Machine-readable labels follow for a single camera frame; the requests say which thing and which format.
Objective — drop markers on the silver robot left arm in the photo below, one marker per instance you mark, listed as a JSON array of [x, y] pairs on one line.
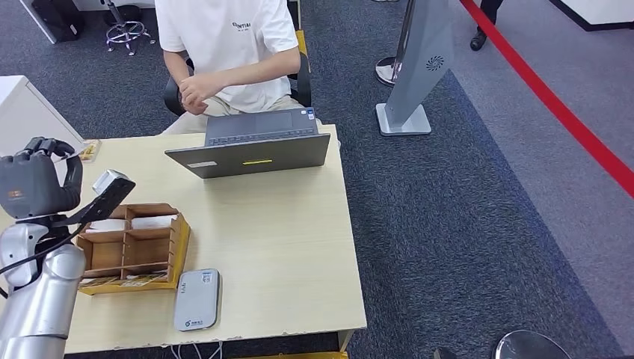
[[44, 297]]

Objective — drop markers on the black office chair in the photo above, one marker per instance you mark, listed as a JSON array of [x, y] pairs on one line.
[[303, 79]]

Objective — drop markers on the white card stack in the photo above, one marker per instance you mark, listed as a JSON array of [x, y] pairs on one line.
[[106, 225], [153, 221]]

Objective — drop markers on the grey kiosk stand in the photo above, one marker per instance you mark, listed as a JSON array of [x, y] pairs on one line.
[[421, 64]]

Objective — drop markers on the printed room key card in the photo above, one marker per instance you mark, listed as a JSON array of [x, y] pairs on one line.
[[144, 279], [101, 282]]

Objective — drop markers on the grey laptop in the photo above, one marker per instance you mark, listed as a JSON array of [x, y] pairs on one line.
[[255, 158]]

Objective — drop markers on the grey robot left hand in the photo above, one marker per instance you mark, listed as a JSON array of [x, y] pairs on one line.
[[34, 186]]

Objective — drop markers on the grey card reader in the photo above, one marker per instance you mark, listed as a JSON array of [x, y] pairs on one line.
[[197, 299]]

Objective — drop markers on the person's right hand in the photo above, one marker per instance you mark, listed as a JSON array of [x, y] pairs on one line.
[[197, 106]]

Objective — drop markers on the wooden card organizer box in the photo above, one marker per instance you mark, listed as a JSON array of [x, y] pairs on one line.
[[148, 250]]

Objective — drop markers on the white platform black base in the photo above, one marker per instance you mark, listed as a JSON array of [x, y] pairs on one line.
[[604, 11]]

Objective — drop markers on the chrome stanchion base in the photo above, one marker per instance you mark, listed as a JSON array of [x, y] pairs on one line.
[[530, 347]]

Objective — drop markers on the walking person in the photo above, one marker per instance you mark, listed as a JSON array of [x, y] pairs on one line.
[[478, 40]]

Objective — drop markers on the yellow frame piece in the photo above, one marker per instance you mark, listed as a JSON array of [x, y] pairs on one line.
[[301, 42]]

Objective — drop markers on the black bag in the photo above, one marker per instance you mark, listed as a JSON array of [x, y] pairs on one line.
[[59, 17]]

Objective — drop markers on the white panel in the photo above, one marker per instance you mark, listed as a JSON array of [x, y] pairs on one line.
[[37, 20]]

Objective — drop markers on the white cabinet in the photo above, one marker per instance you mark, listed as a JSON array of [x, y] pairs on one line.
[[25, 111]]

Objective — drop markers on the person's left hand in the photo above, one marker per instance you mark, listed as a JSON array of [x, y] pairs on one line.
[[198, 86]]

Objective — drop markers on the wrist camera black bracket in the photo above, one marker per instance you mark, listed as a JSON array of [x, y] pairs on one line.
[[106, 195]]

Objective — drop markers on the chrome stanchion post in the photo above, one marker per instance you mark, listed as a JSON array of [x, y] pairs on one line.
[[389, 69]]

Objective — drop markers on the chrome stool base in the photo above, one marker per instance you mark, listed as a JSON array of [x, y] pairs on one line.
[[125, 30]]

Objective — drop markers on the red barrier belt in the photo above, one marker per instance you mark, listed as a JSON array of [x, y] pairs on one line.
[[559, 108]]

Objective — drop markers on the person's right forearm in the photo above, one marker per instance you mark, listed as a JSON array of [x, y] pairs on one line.
[[176, 67]]

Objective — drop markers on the person's left forearm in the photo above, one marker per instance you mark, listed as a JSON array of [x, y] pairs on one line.
[[257, 67]]

